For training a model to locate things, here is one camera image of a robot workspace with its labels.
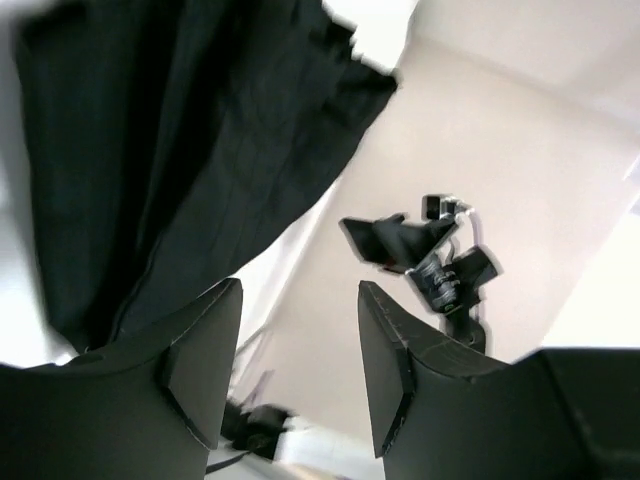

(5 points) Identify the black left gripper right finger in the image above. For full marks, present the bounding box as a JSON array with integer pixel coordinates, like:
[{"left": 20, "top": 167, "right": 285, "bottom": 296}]
[{"left": 358, "top": 281, "right": 639, "bottom": 480}]

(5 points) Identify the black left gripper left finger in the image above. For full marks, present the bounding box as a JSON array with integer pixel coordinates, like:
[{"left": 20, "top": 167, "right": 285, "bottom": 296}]
[{"left": 1, "top": 278, "right": 243, "bottom": 479}]

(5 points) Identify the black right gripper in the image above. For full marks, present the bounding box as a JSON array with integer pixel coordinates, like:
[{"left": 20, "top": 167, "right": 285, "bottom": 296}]
[{"left": 339, "top": 216, "right": 500, "bottom": 315}]

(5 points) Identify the black skirt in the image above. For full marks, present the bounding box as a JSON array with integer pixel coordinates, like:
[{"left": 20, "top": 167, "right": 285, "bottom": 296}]
[{"left": 13, "top": 1, "right": 398, "bottom": 353}]

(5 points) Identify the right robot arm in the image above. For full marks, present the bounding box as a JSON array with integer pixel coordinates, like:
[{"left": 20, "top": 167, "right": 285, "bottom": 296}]
[{"left": 340, "top": 214, "right": 500, "bottom": 353}]

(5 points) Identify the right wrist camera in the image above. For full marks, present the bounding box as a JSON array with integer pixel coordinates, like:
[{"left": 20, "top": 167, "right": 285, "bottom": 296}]
[{"left": 422, "top": 194, "right": 474, "bottom": 221}]

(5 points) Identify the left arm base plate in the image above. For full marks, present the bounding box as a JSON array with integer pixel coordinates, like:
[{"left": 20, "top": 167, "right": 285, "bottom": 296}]
[{"left": 205, "top": 370, "right": 296, "bottom": 475}]

